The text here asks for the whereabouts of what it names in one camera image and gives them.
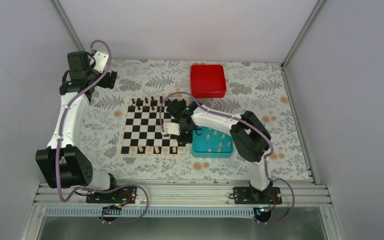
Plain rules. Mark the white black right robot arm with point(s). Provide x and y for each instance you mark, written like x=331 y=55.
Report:
x=250 y=137

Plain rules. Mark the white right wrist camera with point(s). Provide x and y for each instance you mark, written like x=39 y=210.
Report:
x=171 y=128

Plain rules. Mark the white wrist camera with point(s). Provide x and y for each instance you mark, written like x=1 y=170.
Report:
x=171 y=128
x=99 y=60

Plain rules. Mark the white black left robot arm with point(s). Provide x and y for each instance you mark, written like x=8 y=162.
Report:
x=63 y=165

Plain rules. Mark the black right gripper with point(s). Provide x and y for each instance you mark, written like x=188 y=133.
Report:
x=188 y=139

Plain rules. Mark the teal square tray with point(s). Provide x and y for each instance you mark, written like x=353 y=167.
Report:
x=210 y=143

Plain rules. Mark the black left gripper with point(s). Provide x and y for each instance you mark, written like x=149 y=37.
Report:
x=104 y=83

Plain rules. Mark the aluminium corner frame post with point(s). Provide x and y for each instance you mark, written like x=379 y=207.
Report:
x=67 y=25

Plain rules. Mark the aluminium front rail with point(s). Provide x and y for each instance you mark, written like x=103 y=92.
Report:
x=185 y=199

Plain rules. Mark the floral patterned table mat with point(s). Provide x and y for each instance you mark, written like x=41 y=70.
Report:
x=250 y=86

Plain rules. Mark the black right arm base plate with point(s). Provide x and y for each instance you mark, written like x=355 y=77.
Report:
x=245 y=195

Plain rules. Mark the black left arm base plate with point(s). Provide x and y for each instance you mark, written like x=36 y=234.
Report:
x=125 y=195

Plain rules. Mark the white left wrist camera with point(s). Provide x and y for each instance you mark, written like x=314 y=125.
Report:
x=99 y=60

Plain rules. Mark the black white chessboard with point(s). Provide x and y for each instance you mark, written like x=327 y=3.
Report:
x=141 y=132

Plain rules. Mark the aluminium right frame post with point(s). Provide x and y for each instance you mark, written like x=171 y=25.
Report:
x=309 y=21

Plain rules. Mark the red square box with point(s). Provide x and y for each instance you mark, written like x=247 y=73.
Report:
x=207 y=81

